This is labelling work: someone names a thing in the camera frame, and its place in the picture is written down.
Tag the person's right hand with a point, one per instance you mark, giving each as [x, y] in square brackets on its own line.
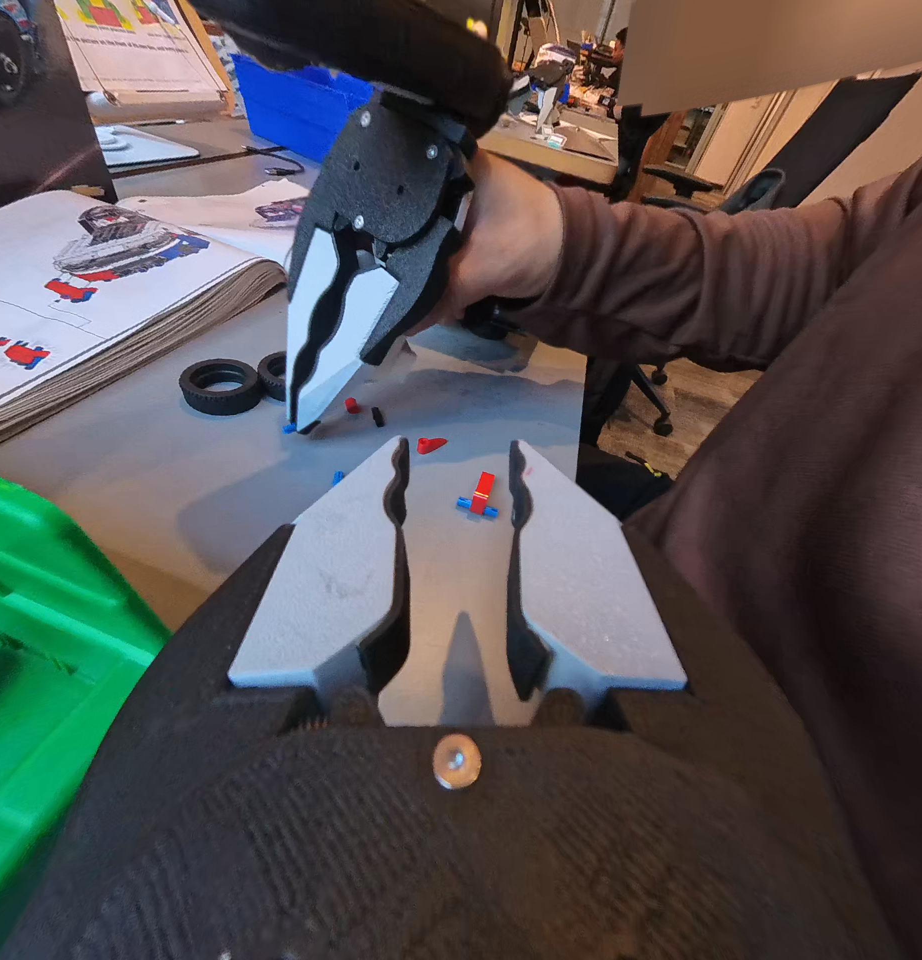
[506, 240]

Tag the black rubber toy tire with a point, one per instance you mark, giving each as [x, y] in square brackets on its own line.
[195, 397]
[272, 379]

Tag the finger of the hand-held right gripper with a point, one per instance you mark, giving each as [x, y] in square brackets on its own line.
[307, 277]
[356, 322]

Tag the white tray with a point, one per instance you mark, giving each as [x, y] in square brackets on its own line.
[146, 146]

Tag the toy car box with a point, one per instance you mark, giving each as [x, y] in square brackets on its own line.
[26, 112]

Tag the green plastic bin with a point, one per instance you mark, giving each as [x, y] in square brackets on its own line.
[41, 637]

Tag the person's black pants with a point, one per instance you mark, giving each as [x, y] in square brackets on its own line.
[618, 480]

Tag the grey desk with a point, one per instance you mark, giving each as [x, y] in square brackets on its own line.
[168, 465]

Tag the black office chair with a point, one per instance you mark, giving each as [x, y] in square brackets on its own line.
[656, 390]

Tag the blue plastic bin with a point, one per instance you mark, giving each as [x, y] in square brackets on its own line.
[296, 97]

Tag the open instruction booklet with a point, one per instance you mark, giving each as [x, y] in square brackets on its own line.
[93, 300]

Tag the person's brown sweater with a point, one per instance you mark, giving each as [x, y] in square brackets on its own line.
[806, 600]

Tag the white black desk device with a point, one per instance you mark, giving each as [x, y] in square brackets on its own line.
[547, 90]

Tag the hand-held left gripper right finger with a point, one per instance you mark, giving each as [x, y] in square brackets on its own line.
[588, 592]

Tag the black yellow tool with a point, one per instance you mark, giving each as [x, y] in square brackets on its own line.
[648, 465]

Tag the printed instruction sheet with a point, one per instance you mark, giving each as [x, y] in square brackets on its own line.
[146, 45]

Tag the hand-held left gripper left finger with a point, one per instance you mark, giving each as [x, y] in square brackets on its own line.
[333, 592]

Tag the red angled beam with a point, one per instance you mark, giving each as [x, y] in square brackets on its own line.
[483, 487]

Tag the red cone piece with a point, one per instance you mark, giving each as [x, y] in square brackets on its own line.
[429, 445]

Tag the background desk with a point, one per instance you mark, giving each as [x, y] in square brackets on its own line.
[566, 154]

